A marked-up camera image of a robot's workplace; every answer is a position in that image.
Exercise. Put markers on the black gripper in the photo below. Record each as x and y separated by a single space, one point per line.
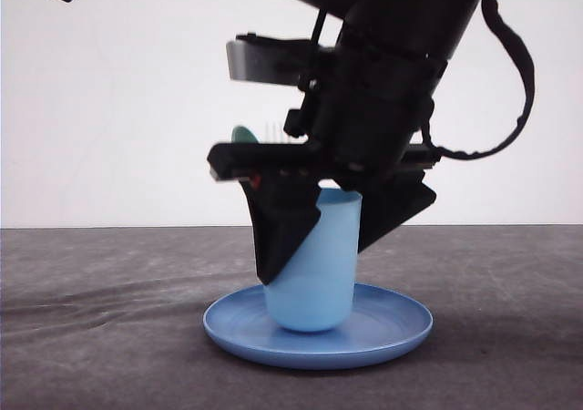
358 120

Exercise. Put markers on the light blue plastic cup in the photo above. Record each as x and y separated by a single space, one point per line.
314 291

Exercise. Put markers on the white plastic fork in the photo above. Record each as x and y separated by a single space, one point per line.
274 133

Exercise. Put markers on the mint green plastic spoon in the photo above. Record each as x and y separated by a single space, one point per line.
241 134

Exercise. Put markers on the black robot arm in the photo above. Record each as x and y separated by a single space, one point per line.
453 15

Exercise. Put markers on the blue plastic plate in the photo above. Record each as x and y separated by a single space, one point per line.
382 326

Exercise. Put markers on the grey table mat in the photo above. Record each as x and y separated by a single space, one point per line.
112 319

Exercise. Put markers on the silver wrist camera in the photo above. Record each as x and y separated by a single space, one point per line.
289 62

